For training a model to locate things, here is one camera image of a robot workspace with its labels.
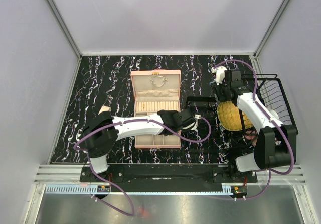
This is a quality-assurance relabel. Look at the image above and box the pink jewelry box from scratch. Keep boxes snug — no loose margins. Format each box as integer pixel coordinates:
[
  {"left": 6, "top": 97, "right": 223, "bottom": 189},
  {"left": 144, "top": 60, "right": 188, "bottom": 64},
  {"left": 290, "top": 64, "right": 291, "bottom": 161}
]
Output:
[{"left": 130, "top": 69, "right": 181, "bottom": 149}]

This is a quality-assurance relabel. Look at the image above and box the cream ring box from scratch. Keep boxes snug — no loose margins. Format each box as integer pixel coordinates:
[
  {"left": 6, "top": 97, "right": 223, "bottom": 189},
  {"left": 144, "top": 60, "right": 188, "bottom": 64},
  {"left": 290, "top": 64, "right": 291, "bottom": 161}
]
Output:
[{"left": 98, "top": 105, "right": 111, "bottom": 114}]

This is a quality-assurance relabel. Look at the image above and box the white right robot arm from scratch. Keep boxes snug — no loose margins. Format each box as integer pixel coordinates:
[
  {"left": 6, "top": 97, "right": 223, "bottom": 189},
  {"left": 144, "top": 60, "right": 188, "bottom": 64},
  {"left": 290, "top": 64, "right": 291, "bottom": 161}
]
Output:
[{"left": 212, "top": 67, "right": 297, "bottom": 182}]

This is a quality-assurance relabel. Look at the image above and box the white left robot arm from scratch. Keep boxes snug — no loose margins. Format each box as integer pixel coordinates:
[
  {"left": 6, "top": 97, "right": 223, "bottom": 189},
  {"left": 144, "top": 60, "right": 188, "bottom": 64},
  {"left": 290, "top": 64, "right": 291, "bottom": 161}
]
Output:
[{"left": 79, "top": 109, "right": 198, "bottom": 182}]

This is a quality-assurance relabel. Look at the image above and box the yellow bamboo woven tray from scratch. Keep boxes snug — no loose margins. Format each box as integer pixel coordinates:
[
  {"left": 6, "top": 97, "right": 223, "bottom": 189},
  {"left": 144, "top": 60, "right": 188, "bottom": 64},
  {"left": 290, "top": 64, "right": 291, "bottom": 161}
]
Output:
[{"left": 217, "top": 101, "right": 254, "bottom": 132}]

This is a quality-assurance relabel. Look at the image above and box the pink floral patterned plate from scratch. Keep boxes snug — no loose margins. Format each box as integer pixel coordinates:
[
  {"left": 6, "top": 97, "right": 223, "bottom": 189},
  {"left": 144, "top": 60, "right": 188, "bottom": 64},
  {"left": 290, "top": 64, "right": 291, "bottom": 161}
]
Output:
[{"left": 244, "top": 129, "right": 258, "bottom": 147}]

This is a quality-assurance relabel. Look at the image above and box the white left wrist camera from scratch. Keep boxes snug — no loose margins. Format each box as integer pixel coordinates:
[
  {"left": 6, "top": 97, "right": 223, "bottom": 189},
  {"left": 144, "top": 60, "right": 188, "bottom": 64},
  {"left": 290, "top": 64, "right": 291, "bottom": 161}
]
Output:
[{"left": 184, "top": 114, "right": 201, "bottom": 131}]

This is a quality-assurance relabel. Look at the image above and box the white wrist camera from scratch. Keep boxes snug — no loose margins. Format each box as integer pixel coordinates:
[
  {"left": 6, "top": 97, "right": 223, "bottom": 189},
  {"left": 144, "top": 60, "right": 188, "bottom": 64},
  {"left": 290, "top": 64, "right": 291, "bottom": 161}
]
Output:
[
  {"left": 184, "top": 114, "right": 201, "bottom": 131},
  {"left": 211, "top": 66, "right": 227, "bottom": 85}
]

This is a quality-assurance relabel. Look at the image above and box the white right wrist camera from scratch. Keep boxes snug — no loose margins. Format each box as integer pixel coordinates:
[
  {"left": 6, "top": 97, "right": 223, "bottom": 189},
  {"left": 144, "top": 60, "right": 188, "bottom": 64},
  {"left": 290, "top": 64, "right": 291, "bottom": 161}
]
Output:
[{"left": 211, "top": 66, "right": 227, "bottom": 85}]

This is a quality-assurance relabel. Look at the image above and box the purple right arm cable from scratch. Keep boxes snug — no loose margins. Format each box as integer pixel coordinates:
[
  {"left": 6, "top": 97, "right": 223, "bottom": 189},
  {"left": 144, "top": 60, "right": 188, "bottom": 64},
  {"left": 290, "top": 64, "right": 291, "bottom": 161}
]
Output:
[{"left": 213, "top": 59, "right": 294, "bottom": 201}]

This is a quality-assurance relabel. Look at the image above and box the black wire dish rack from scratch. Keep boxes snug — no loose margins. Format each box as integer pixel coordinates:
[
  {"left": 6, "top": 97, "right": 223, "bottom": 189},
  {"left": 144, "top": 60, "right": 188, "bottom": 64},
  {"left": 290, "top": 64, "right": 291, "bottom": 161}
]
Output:
[{"left": 186, "top": 74, "right": 298, "bottom": 143}]

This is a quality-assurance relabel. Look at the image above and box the silver rhinestone necklace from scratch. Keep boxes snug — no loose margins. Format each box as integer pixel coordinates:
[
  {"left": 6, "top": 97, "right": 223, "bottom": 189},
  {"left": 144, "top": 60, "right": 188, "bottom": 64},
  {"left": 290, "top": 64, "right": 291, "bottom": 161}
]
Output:
[{"left": 149, "top": 75, "right": 168, "bottom": 89}]

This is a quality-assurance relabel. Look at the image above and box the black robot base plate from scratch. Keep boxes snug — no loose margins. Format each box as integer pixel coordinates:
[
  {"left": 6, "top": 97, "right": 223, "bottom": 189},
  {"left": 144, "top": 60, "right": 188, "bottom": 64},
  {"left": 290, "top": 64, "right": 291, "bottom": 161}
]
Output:
[{"left": 79, "top": 162, "right": 258, "bottom": 184}]

